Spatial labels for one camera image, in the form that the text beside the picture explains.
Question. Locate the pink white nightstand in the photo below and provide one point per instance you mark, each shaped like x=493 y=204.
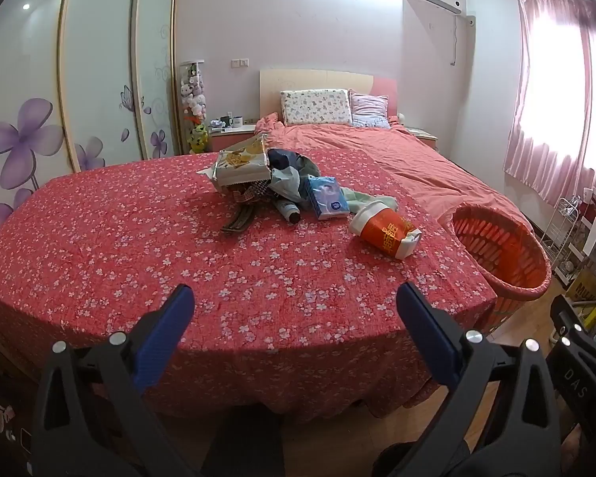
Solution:
x=228 y=139
x=424 y=135

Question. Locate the beige pink bed headboard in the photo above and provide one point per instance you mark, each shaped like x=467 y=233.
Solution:
x=318 y=79

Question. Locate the salmon duvet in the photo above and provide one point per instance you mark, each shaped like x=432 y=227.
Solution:
x=402 y=159

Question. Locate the floral print pillow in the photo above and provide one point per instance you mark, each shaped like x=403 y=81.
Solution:
x=313 y=107

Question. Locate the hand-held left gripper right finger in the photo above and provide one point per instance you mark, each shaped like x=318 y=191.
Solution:
x=424 y=330

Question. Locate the yellow green plush toy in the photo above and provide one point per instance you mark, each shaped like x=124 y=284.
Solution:
x=198 y=136

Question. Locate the wardrobe with purple flowers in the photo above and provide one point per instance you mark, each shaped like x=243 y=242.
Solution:
x=94 y=84

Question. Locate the grey smiley sock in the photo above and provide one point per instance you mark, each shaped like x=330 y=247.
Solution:
x=288 y=181

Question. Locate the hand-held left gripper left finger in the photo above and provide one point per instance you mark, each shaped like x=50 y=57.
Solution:
x=161 y=330

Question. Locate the pink striped pillow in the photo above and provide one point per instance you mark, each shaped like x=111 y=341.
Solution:
x=370 y=107

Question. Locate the navy grey sock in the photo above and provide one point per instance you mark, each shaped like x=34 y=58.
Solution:
x=280 y=159

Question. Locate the biscuit package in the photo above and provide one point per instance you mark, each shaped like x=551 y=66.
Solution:
x=238 y=161

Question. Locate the blue tissue packet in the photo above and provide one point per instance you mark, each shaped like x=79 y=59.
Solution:
x=328 y=198

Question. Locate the pink curtain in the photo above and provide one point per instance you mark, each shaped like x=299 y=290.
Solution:
x=551 y=109

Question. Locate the white mug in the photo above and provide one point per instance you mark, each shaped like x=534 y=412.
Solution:
x=236 y=121

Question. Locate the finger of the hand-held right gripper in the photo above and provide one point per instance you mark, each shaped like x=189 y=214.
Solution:
x=563 y=313

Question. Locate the clear tube of plush toys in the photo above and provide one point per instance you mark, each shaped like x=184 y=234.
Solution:
x=193 y=92

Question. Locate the pale green cloth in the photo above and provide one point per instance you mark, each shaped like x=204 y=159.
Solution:
x=377 y=203

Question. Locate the white conduit pipe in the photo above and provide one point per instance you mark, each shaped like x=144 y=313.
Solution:
x=454 y=39

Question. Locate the red floral blanket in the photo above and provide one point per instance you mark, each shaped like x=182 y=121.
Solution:
x=129 y=258

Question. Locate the wall switch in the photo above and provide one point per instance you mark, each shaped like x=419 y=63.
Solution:
x=240 y=62

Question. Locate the red white printed packet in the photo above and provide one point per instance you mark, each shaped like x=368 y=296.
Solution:
x=0 y=417

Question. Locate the orange plastic basket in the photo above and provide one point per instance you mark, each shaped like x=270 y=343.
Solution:
x=496 y=253

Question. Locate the orange paper cup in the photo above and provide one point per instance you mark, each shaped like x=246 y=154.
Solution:
x=382 y=231

